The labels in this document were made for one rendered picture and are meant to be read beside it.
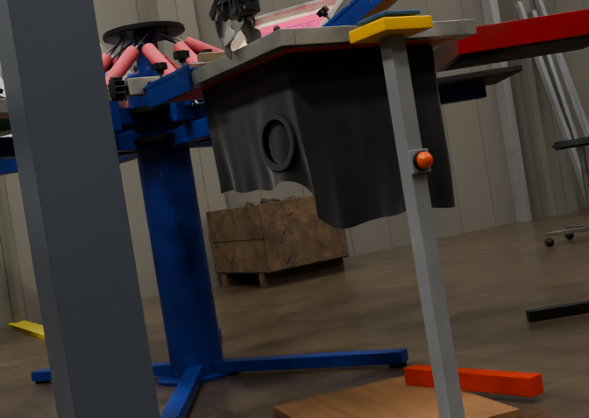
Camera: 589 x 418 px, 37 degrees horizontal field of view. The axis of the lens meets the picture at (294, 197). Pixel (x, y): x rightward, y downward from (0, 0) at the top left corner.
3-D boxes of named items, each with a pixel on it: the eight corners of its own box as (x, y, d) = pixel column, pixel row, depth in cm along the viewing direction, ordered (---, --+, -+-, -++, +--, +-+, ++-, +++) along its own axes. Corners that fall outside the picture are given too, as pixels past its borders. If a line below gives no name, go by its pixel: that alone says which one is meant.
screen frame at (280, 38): (477, 33, 227) (474, 18, 227) (281, 46, 197) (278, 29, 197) (315, 89, 295) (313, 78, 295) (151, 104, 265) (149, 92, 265)
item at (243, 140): (337, 201, 214) (313, 53, 214) (307, 206, 210) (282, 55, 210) (249, 212, 254) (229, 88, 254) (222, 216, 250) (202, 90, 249)
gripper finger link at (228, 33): (228, 53, 210) (230, 15, 211) (217, 58, 215) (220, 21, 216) (239, 55, 212) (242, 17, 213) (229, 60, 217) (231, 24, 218)
